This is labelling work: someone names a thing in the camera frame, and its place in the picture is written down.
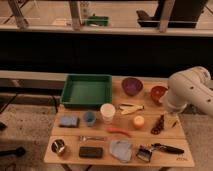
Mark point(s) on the silver metal fork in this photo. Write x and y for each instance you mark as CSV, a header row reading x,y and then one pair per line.
x,y
85,138

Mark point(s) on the light blue cloth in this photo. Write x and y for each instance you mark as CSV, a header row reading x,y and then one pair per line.
x,y
121,150

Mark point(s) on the metal tin cup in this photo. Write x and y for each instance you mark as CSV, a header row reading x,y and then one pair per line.
x,y
58,146

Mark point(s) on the blue small cup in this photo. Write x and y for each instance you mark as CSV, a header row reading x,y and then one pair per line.
x,y
90,118

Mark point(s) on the red bowl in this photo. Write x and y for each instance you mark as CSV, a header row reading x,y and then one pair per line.
x,y
156,93

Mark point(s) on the dark object on shelf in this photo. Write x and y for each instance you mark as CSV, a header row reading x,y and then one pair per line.
x,y
185,14

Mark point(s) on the purple bowl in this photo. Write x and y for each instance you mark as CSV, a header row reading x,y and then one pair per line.
x,y
131,86

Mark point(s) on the black handled tool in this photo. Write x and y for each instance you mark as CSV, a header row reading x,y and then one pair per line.
x,y
167,149

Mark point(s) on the blue sponge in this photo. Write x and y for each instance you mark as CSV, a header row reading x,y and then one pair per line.
x,y
69,121

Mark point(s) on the orange fruit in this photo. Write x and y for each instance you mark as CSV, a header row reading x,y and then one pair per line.
x,y
138,122

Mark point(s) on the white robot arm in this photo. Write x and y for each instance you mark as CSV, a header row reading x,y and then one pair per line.
x,y
189,87

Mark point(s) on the white paper cup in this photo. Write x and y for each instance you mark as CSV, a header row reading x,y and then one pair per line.
x,y
107,111

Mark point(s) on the black eraser block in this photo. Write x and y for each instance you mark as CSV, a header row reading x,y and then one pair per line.
x,y
91,152

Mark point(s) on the green plastic tray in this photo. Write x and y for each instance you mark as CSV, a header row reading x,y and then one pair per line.
x,y
86,91

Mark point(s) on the green box on shelf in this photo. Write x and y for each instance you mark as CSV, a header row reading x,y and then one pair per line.
x,y
97,20

